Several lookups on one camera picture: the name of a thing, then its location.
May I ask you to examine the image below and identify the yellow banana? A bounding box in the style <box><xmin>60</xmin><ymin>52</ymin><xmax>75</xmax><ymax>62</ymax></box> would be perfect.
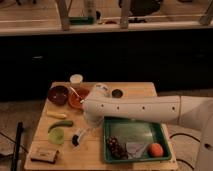
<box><xmin>47</xmin><ymin>111</ymin><xmax>67</xmax><ymax>119</ymax></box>

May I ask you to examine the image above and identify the white cup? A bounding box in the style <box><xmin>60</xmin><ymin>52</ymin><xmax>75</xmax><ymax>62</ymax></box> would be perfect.
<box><xmin>70</xmin><ymin>74</ymin><xmax>83</xmax><ymax>88</ymax></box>

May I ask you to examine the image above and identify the black office chair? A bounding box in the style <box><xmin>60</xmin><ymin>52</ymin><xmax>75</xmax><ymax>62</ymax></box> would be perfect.
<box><xmin>128</xmin><ymin>0</ymin><xmax>163</xmax><ymax>23</ymax></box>

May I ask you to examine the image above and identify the bunch of dark grapes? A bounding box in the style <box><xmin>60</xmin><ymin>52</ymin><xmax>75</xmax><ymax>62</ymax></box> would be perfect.
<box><xmin>107</xmin><ymin>137</ymin><xmax>127</xmax><ymax>159</ymax></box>

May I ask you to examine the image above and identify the green cucumber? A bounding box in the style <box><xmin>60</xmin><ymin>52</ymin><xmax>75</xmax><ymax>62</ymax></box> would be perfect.
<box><xmin>48</xmin><ymin>120</ymin><xmax>73</xmax><ymax>133</ymax></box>

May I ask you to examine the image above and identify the dark metal cup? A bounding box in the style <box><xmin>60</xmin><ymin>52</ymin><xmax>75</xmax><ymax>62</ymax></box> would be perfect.
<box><xmin>112</xmin><ymin>89</ymin><xmax>123</xmax><ymax>98</ymax></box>

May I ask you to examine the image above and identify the grey folded cloth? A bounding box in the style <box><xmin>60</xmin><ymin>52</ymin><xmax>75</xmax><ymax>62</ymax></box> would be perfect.
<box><xmin>126</xmin><ymin>142</ymin><xmax>148</xmax><ymax>159</ymax></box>

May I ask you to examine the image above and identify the black pole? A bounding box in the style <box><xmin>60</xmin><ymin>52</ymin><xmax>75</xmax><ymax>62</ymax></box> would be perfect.
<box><xmin>10</xmin><ymin>122</ymin><xmax>23</xmax><ymax>171</ymax></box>

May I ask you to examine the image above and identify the orange fruit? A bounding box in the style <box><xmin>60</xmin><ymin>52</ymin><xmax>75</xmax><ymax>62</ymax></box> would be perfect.
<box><xmin>148</xmin><ymin>143</ymin><xmax>164</xmax><ymax>157</ymax></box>

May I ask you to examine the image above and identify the orange bowl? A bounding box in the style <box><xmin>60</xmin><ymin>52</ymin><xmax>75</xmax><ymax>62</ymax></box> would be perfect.
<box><xmin>68</xmin><ymin>88</ymin><xmax>89</xmax><ymax>109</ymax></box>

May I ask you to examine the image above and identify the light green cup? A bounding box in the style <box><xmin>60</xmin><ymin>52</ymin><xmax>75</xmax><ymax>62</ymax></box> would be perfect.
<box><xmin>48</xmin><ymin>128</ymin><xmax>64</xmax><ymax>145</ymax></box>

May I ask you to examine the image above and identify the green plastic tray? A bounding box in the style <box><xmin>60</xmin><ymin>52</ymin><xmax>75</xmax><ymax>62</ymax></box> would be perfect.
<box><xmin>103</xmin><ymin>117</ymin><xmax>172</xmax><ymax>164</ymax></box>

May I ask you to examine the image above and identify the wooden table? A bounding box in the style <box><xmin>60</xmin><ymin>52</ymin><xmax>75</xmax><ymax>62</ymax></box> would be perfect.
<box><xmin>23</xmin><ymin>81</ymin><xmax>179</xmax><ymax>171</ymax></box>

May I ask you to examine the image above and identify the dark brown bowl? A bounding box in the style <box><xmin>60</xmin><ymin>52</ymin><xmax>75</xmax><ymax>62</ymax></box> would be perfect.
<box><xmin>47</xmin><ymin>85</ymin><xmax>69</xmax><ymax>106</ymax></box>

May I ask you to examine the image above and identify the black cable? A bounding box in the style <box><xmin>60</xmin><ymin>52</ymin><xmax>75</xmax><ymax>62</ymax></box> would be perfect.
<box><xmin>169</xmin><ymin>132</ymin><xmax>201</xmax><ymax>171</ymax></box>

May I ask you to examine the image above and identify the brown wooden block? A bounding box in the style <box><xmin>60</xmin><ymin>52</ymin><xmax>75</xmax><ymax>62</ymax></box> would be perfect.
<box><xmin>30</xmin><ymin>147</ymin><xmax>59</xmax><ymax>164</ymax></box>

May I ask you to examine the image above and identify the white dish brush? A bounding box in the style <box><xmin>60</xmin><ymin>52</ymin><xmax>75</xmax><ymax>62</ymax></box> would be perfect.
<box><xmin>72</xmin><ymin>128</ymin><xmax>89</xmax><ymax>147</ymax></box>

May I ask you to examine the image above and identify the metal spoon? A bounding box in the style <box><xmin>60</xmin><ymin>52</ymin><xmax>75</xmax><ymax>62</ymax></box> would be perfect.
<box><xmin>69</xmin><ymin>86</ymin><xmax>84</xmax><ymax>104</ymax></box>

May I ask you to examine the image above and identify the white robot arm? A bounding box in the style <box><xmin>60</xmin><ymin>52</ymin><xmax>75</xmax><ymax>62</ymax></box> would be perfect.
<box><xmin>82</xmin><ymin>83</ymin><xmax>213</xmax><ymax>171</ymax></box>

